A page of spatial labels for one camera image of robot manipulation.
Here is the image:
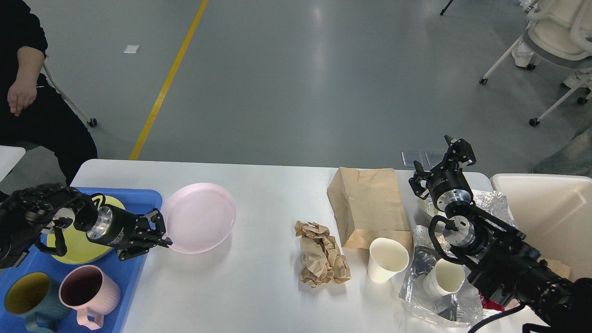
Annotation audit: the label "crumpled brown paper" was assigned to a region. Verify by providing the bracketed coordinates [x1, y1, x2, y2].
[294, 221, 352, 288]

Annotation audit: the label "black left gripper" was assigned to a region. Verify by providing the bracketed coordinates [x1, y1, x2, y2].
[86, 205, 173, 262]

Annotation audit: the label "white paper cup in plastic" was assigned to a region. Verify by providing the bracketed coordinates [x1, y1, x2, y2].
[421, 259, 465, 298]

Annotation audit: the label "chair leg with caster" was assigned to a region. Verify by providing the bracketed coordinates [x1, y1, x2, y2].
[42, 55, 98, 128]

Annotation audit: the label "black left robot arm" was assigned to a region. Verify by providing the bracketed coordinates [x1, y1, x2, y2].
[1, 183, 173, 269]

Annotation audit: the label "seated person's hand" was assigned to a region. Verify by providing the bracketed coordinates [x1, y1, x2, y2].
[7, 79, 37, 117]

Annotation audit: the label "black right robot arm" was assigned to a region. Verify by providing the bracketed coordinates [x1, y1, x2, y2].
[409, 135, 592, 333]

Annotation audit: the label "person in black clothes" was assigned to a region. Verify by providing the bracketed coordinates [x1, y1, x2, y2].
[0, 0, 98, 184]

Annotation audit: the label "teal mug yellow inside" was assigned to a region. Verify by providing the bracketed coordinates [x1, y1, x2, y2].
[4, 271, 72, 333]

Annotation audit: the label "blue plastic tray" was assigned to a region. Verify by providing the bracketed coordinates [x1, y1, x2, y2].
[0, 187, 162, 333]

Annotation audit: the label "clear plastic wrap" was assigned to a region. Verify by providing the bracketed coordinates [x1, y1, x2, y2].
[399, 226, 483, 328]

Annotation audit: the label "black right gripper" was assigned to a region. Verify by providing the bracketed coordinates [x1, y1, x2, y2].
[409, 135, 476, 212]

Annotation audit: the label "person in faded jeans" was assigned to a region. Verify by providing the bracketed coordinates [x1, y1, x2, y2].
[531, 120, 592, 177]

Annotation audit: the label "brown paper bag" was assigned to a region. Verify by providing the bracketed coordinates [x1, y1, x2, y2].
[327, 167, 413, 252]

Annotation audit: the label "metal floor plates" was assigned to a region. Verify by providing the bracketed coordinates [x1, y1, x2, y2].
[401, 150, 445, 168]

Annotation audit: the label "crumpled aluminium foil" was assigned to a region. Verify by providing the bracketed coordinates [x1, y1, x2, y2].
[417, 188, 517, 228]

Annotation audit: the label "white office chair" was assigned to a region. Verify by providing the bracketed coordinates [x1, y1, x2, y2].
[480, 0, 592, 127]

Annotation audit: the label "yellow plate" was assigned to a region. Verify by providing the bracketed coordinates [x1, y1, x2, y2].
[52, 193, 125, 264]

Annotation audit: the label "pink plate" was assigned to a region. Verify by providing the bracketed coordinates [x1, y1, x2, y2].
[160, 183, 236, 254]

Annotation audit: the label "pink ribbed mug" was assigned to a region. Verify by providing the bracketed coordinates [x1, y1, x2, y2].
[58, 265, 121, 330]

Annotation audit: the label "beige plastic bin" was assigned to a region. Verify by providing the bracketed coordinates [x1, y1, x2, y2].
[490, 173, 592, 280]

